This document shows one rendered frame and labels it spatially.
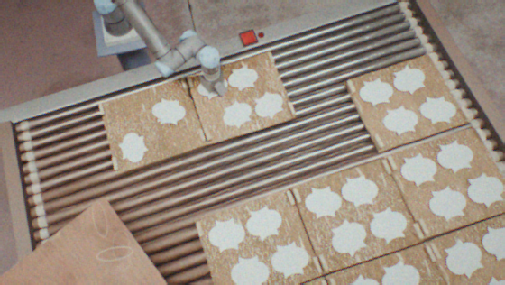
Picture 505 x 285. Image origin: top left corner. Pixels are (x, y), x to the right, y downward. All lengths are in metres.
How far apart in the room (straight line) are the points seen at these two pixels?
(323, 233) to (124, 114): 0.99
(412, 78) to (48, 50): 2.44
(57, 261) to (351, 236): 1.13
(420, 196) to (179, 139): 1.02
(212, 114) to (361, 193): 0.71
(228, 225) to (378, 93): 0.88
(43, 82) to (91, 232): 1.73
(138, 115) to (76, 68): 1.36
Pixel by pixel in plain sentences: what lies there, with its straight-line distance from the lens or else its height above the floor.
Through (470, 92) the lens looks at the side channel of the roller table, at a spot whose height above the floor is 0.94.
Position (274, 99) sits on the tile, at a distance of 2.00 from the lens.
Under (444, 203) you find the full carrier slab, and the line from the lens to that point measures 2.04.
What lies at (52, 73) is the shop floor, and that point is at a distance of 3.36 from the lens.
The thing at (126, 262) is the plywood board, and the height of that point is 1.04.
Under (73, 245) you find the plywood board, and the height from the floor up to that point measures 1.04.
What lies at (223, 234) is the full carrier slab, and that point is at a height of 0.95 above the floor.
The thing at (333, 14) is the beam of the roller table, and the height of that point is 0.92.
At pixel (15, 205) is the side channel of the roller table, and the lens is 2.06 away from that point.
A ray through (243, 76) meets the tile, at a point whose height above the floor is 0.95.
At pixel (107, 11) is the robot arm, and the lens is 2.11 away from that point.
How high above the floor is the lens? 2.78
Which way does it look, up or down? 68 degrees down
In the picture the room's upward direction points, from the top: 7 degrees counter-clockwise
